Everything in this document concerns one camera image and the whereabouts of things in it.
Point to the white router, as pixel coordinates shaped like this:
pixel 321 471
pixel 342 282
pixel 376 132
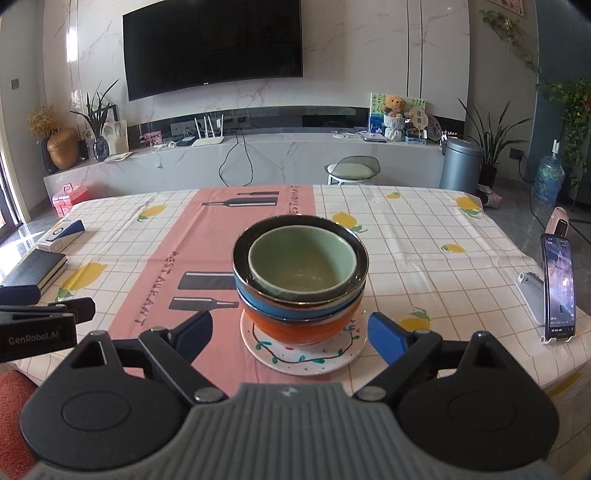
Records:
pixel 207 141

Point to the green ceramic bowl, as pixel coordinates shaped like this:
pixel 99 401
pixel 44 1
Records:
pixel 300 249

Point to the plant in blue vase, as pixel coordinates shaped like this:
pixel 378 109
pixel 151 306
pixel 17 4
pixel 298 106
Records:
pixel 100 145

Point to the dried yellow flowers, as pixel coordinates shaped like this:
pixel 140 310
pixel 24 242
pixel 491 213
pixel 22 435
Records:
pixel 42 122

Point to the small black box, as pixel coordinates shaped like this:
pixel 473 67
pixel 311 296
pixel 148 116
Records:
pixel 187 141

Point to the black curved television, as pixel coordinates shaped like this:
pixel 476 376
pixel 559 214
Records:
pixel 207 46

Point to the red textured cushion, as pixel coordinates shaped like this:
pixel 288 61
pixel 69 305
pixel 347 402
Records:
pixel 14 406

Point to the blue and white box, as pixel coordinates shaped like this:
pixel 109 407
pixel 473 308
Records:
pixel 64 233

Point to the beige envelope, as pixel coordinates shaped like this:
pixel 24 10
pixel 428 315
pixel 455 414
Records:
pixel 117 158

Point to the pink storage box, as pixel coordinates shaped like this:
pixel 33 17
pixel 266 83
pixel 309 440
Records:
pixel 69 201

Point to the long-leaf potted plant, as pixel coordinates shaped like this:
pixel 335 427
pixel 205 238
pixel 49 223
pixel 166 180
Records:
pixel 489 138

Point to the patterned slipper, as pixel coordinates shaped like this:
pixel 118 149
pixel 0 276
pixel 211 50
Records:
pixel 488 197

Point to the black notebook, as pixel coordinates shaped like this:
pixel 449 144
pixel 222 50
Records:
pixel 37 267

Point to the round paper fan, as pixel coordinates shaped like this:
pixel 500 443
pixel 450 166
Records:
pixel 413 120

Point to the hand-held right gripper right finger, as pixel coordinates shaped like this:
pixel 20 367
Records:
pixel 390 337

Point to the blue water jug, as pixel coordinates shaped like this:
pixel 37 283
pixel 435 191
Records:
pixel 548 180

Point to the lemon print checked tablecloth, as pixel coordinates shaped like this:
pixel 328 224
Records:
pixel 438 286

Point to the white painted vine plate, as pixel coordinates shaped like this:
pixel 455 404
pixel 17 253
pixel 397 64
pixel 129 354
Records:
pixel 300 362

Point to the teddy bear bouquet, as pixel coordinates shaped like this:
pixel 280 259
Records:
pixel 395 120

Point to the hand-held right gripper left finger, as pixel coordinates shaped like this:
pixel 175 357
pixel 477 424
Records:
pixel 194 334

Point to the white small appliance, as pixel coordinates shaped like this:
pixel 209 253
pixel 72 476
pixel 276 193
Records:
pixel 558 221

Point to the blue steel bowl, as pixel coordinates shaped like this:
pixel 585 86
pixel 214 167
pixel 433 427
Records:
pixel 277 311

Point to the white drawing card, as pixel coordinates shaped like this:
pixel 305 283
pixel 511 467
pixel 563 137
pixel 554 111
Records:
pixel 115 137

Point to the white stool with grey back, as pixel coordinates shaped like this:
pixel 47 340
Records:
pixel 353 170

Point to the pink photo card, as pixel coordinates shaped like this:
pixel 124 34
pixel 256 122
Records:
pixel 152 139

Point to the orange steel bowl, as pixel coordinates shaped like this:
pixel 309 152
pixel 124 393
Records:
pixel 295 332

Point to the flat tablet device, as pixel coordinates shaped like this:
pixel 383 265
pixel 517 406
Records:
pixel 375 138

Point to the grey metal trash can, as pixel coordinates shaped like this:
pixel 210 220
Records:
pixel 461 170

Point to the hanging green vine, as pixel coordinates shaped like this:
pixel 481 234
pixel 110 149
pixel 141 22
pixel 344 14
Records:
pixel 575 115

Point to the decorative display plate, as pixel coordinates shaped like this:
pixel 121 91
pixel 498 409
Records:
pixel 435 128

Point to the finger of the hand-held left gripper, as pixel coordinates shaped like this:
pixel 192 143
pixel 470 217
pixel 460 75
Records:
pixel 21 294
pixel 78 309

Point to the brown round vase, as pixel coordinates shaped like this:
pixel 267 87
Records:
pixel 63 150

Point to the blue green painting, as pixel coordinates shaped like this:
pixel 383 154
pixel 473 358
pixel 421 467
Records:
pixel 376 110

